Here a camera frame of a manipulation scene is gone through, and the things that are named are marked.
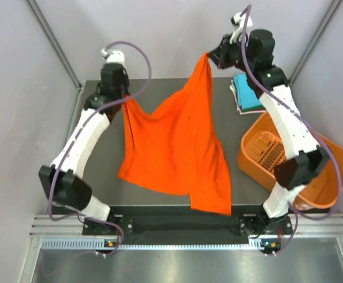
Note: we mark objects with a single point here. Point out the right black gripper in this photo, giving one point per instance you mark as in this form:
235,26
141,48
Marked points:
219,55

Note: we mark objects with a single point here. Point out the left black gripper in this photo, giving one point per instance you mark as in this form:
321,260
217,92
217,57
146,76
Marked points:
125,92

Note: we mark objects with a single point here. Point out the orange t shirt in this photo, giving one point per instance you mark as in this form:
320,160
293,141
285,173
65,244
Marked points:
175,149

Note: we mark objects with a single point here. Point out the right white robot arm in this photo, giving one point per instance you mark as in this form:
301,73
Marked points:
305,158

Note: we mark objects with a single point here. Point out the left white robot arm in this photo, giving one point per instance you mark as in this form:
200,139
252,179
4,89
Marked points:
64,176

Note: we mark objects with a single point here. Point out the folded white t shirt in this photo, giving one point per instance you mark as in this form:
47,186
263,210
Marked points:
234,91

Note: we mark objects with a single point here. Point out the folded green t shirt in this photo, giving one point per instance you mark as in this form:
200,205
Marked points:
252,108

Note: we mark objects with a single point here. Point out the orange plastic basket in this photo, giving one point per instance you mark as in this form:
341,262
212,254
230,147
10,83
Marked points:
262,149

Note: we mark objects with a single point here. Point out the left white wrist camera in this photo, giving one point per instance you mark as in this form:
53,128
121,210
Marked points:
112,56

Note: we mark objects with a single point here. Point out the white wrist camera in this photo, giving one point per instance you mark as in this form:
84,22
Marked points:
112,56
238,22

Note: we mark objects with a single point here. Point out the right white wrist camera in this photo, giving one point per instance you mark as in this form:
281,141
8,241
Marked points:
238,22

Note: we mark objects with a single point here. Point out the aluminium frame rail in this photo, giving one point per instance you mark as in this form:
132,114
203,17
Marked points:
51,38

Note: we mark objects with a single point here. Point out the grey slotted cable duct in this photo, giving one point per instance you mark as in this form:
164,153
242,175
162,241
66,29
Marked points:
101,244

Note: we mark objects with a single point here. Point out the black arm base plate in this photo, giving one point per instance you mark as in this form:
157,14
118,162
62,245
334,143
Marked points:
179,224

